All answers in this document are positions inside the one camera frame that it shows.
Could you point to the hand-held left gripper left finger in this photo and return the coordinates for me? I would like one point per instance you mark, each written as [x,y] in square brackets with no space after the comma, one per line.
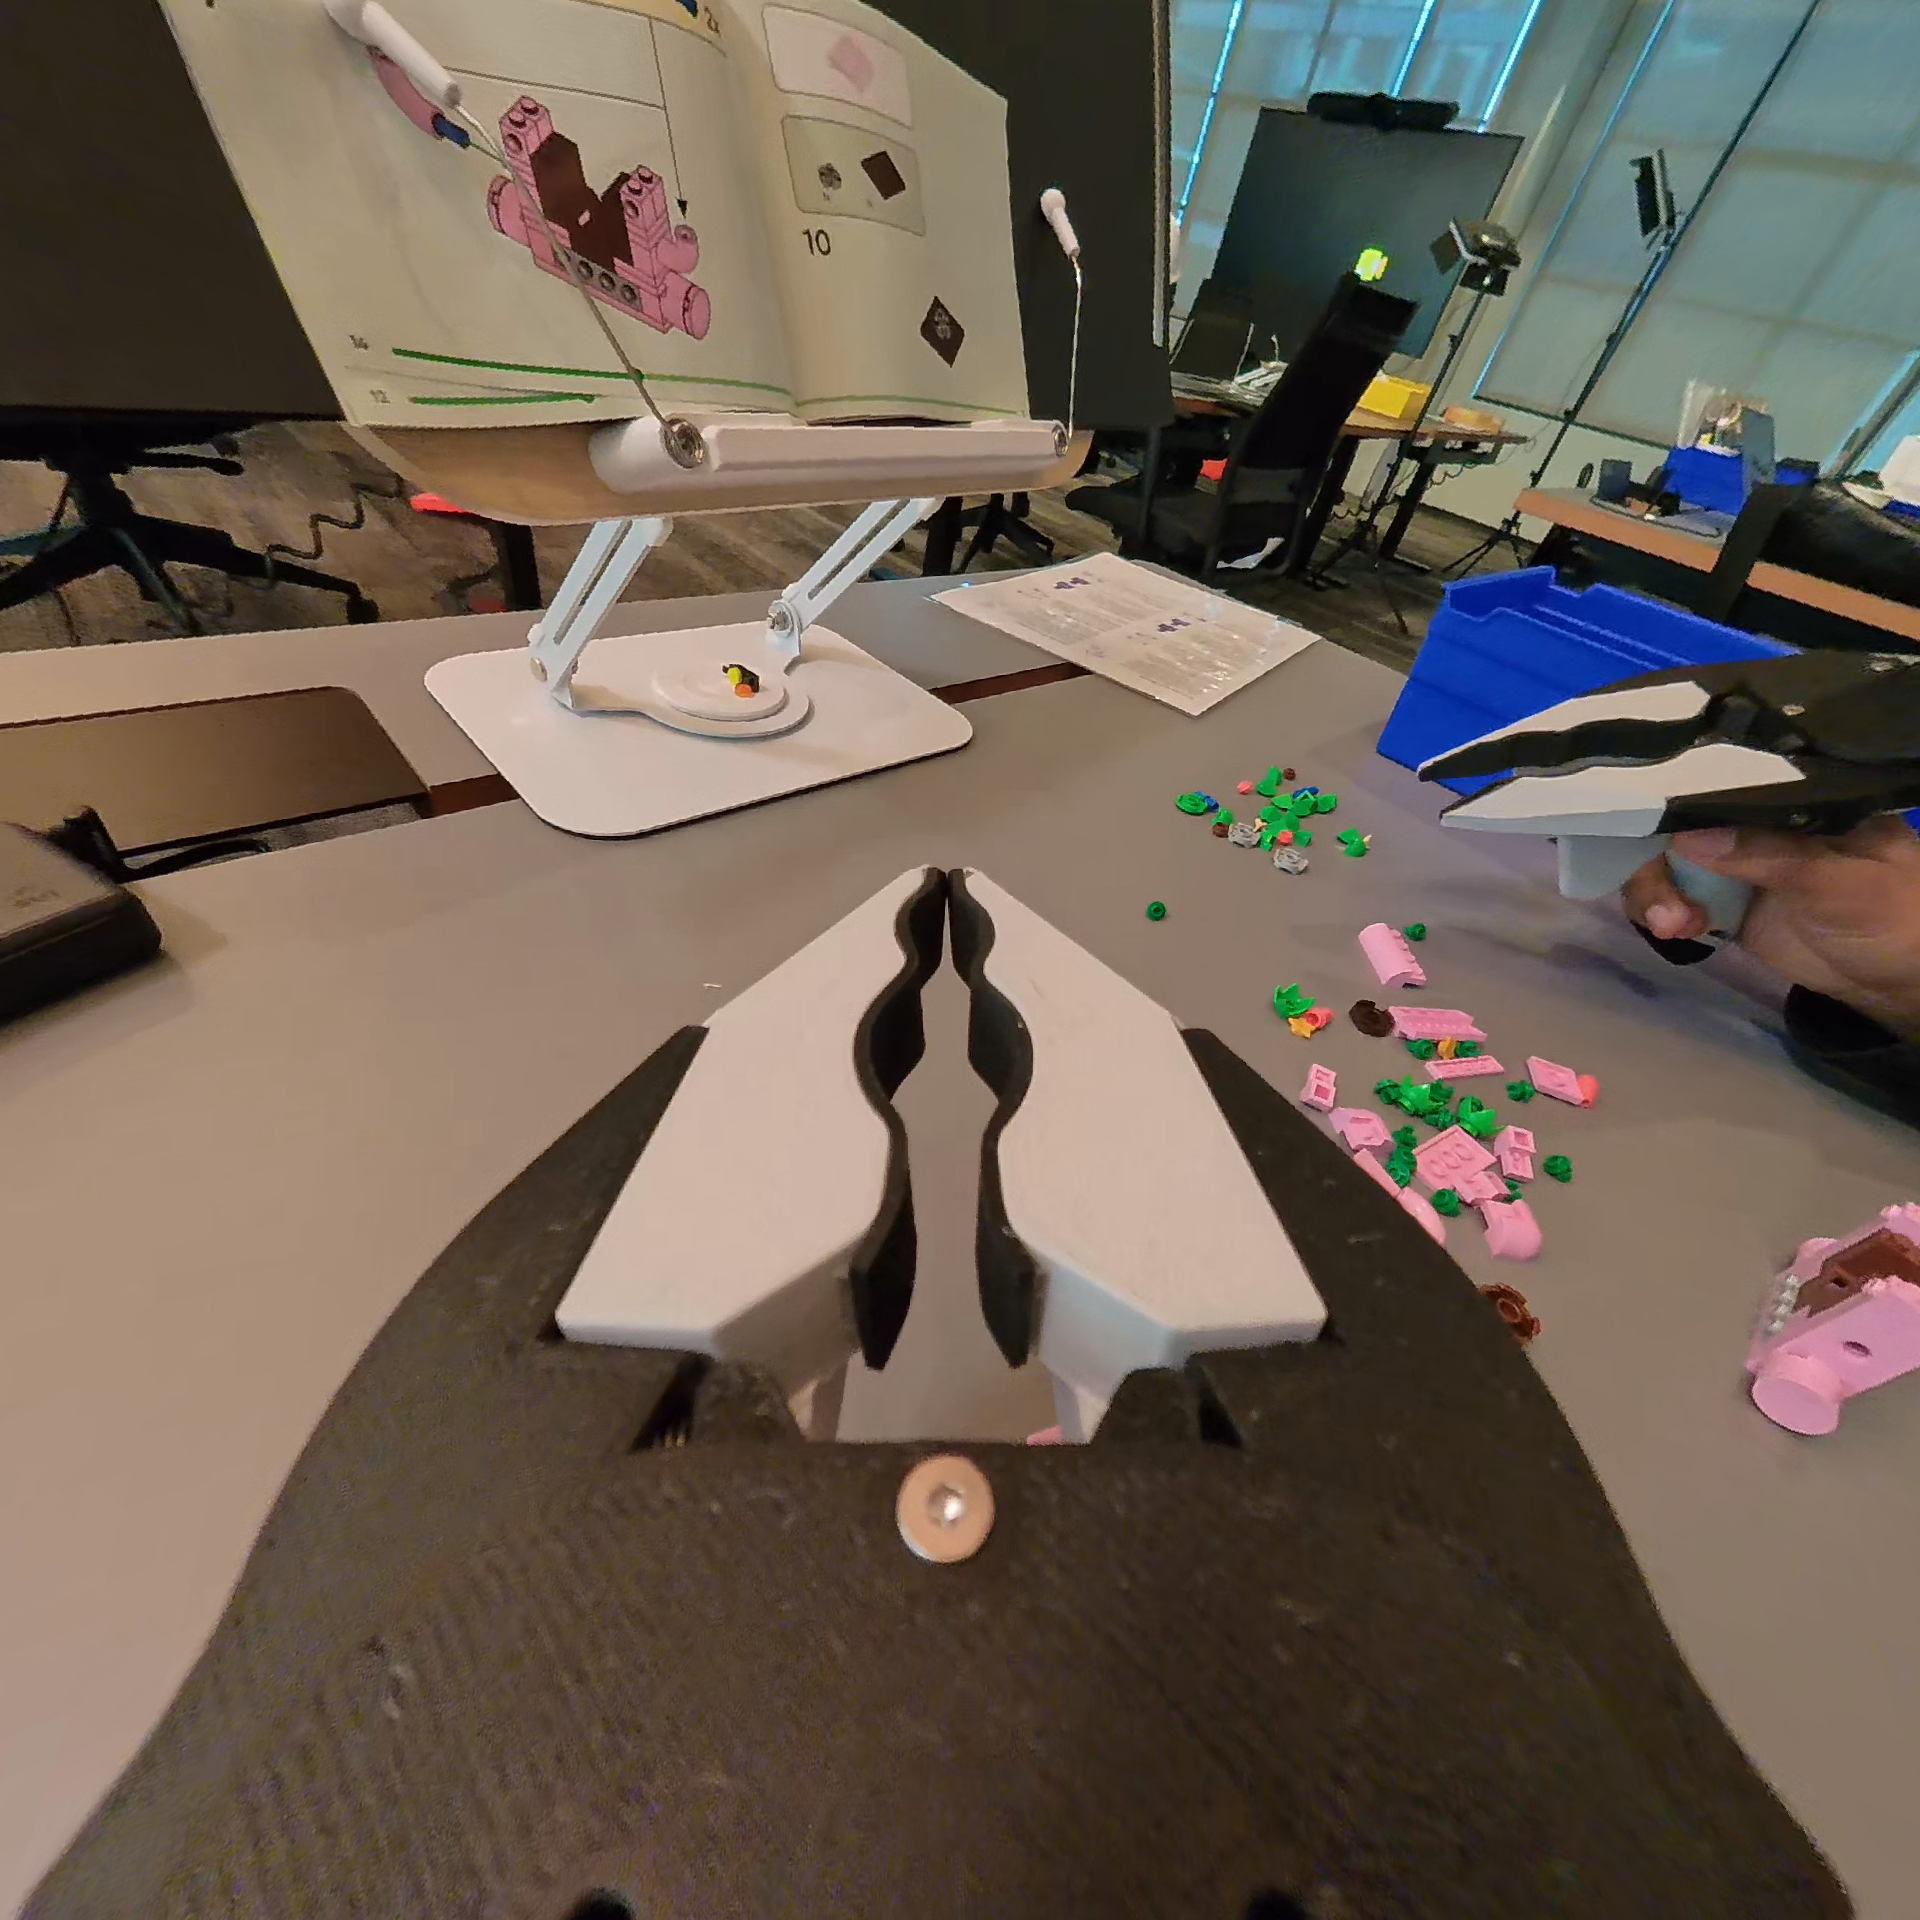
[722,1186]

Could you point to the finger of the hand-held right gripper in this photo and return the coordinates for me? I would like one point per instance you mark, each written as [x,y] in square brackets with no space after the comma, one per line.
[1605,711]
[1636,796]

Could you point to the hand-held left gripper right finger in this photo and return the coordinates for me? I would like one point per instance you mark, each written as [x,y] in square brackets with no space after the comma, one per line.
[1171,1200]

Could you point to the pink and brown brick model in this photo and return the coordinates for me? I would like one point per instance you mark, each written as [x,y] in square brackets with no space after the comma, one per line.
[1830,1336]

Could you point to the building instruction booklet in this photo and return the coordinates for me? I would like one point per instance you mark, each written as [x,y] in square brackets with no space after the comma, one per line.
[376,299]

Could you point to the person's right forearm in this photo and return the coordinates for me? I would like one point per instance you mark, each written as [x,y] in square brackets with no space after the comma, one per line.
[1860,1058]

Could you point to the blue plastic bin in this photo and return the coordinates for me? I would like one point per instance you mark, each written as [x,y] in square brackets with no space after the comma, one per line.
[1529,661]

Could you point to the pile of pink toy bricks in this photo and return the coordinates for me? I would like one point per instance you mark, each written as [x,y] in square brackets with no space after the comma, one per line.
[1453,1158]

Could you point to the cluster of small green pieces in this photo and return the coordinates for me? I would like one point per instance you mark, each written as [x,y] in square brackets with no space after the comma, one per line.
[1283,811]

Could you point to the black office chair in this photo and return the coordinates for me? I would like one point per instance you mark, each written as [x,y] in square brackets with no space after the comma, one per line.
[106,524]
[1306,434]

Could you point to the white book stand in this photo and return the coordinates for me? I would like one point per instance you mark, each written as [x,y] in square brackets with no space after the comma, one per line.
[601,751]

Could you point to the printed paper sheet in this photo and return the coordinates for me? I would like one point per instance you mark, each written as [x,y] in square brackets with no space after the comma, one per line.
[1140,630]

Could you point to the small orange black piece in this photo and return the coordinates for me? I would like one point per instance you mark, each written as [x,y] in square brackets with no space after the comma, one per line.
[738,682]

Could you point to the black monitor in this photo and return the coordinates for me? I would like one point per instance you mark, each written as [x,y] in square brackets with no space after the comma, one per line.
[1351,209]

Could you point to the flat black power bank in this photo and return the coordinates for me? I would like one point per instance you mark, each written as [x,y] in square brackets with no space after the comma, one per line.
[62,929]

